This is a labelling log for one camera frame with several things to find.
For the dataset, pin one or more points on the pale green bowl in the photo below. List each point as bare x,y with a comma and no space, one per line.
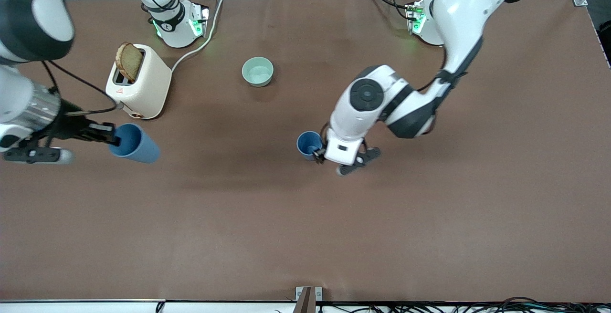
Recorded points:
258,72

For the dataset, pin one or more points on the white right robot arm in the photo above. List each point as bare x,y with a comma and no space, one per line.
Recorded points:
28,12

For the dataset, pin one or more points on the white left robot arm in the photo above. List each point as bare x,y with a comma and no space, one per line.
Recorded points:
458,12

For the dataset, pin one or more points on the cream white toaster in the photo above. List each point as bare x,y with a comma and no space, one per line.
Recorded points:
145,88

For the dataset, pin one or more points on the metal bracket with brown post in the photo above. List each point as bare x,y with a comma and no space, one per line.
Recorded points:
308,298

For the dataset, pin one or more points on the white table edge rail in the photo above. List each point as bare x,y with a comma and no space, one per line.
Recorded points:
95,307

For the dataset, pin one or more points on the blue plastic cup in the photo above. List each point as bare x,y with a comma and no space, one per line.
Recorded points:
306,142
141,148

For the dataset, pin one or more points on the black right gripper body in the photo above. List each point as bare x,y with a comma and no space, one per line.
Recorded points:
68,126

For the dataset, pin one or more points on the brown bread slice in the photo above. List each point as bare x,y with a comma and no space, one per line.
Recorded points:
129,61

